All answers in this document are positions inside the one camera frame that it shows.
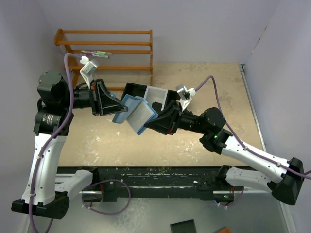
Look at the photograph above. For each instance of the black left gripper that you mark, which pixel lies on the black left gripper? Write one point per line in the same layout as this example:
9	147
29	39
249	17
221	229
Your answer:
95	97

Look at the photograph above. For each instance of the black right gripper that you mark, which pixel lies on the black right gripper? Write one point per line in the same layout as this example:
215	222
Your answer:
175	119

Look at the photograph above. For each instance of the blue leather card holder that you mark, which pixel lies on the blue leather card holder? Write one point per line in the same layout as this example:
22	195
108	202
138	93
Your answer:
139	112

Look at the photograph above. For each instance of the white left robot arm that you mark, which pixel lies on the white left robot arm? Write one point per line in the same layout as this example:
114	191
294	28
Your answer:
42	196

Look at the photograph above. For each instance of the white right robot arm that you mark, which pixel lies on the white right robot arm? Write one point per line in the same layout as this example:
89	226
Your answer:
280	177

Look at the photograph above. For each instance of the black VIP credit card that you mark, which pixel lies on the black VIP credit card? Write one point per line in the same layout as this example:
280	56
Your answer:
157	106

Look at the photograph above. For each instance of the black card holder on floor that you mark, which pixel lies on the black card holder on floor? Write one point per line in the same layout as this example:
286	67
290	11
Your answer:
184	227

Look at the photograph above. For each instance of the orange card holder on floor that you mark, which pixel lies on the orange card holder on floor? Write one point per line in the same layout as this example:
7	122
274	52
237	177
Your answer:
223	230

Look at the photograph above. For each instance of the three-compartment sorting tray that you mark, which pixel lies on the three-compartment sorting tray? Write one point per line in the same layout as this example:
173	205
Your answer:
151	94

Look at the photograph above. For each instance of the coloured markers on rack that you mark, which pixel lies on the coloured markers on rack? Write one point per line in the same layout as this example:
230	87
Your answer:
96	54

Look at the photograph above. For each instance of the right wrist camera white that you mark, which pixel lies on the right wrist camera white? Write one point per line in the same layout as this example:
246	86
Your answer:
185	95

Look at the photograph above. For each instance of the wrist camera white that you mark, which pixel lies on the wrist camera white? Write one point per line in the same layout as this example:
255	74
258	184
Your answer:
88	68
185	95

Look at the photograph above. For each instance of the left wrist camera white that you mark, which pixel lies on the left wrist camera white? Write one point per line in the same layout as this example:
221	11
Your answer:
88	68

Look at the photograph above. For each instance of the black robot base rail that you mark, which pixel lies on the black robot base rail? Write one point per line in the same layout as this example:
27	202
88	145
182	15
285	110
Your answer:
181	182

